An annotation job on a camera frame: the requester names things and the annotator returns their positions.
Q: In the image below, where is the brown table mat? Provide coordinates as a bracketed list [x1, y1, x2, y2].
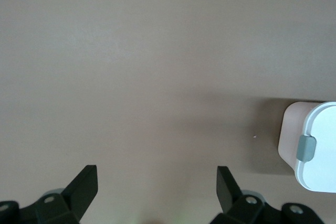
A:
[0, 0, 336, 224]

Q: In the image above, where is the white plastic box lid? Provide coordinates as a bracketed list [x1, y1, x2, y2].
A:
[293, 101, 336, 193]

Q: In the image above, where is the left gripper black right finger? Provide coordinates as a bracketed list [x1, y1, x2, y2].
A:
[209, 165, 283, 224]

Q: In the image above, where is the pink plastic storage box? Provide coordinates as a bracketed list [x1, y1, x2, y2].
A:
[277, 101, 326, 175]

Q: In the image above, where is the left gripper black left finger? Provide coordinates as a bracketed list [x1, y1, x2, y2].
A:
[19, 165, 99, 224]

